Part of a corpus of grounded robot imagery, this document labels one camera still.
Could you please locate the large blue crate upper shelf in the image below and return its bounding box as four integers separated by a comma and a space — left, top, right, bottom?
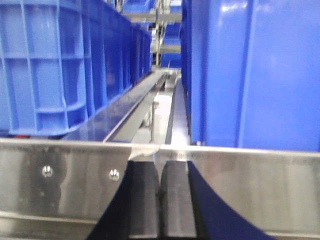
0, 0, 152, 136

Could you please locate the large blue crate right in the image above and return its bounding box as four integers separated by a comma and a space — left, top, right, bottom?
180, 0, 320, 152

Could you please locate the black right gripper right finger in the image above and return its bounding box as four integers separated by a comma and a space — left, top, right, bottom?
160, 160, 272, 240

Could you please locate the stainless steel shelf rail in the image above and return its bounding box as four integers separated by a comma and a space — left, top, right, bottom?
0, 138, 320, 240

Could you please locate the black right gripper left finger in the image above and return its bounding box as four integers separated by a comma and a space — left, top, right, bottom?
87, 161, 160, 240

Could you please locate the metal roller track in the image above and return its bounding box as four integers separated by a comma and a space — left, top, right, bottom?
62, 68, 190, 146

